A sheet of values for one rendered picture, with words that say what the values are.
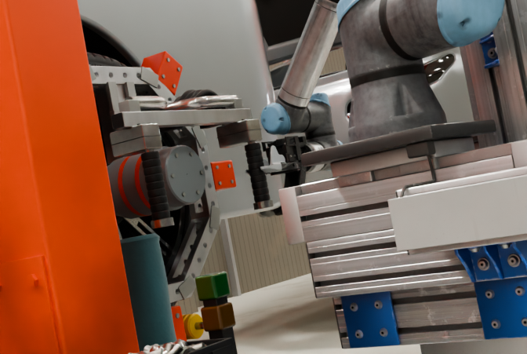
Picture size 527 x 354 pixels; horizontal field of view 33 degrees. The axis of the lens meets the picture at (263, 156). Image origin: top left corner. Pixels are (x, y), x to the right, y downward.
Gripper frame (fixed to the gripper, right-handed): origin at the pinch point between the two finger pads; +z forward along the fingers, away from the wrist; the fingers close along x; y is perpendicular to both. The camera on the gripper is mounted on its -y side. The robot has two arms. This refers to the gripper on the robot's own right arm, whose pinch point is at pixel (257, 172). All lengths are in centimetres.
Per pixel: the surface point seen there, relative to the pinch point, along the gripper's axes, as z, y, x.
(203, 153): -7.9, 7.7, -20.6
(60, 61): 62, 21, 10
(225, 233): -498, -25, -406
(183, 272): 5.8, -19.4, -21.8
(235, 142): 2.5, 7.5, -2.6
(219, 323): 53, -25, 25
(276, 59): -326, 86, -203
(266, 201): 1.2, -6.7, 1.8
